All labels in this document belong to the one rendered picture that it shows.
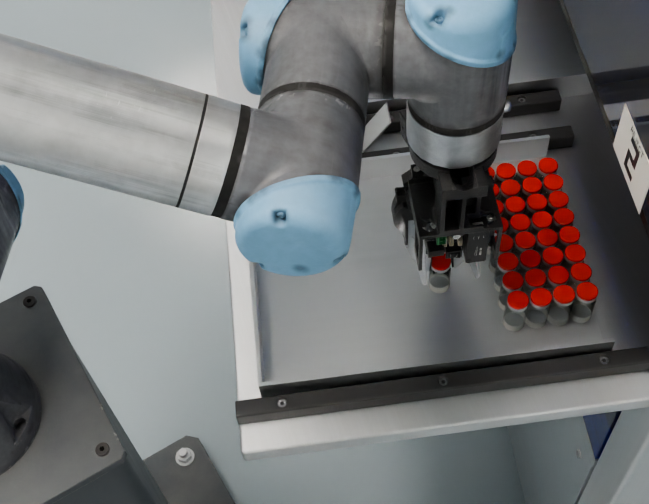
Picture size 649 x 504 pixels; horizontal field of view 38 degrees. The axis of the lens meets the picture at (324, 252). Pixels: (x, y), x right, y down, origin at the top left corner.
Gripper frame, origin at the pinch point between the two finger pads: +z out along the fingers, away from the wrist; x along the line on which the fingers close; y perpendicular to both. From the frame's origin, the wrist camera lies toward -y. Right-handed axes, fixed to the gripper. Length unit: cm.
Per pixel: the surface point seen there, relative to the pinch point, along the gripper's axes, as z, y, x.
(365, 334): 5.2, 5.2, -8.3
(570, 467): 46, 7, 18
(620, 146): -7.3, -4.7, 18.0
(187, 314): 93, -54, -42
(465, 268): 5.2, -1.1, 3.1
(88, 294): 93, -62, -63
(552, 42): 5.1, -32.0, 19.9
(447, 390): 3.7, 13.1, -1.5
